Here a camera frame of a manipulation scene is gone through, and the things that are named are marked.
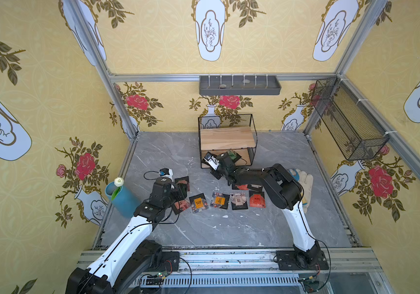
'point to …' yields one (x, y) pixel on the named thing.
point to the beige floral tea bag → (239, 201)
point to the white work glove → (307, 181)
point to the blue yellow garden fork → (296, 176)
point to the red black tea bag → (256, 199)
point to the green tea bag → (233, 155)
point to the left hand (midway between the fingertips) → (182, 186)
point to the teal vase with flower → (125, 202)
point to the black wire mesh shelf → (220, 134)
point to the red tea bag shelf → (243, 187)
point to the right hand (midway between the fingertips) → (208, 165)
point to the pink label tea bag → (179, 206)
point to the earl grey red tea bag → (183, 180)
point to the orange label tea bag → (220, 200)
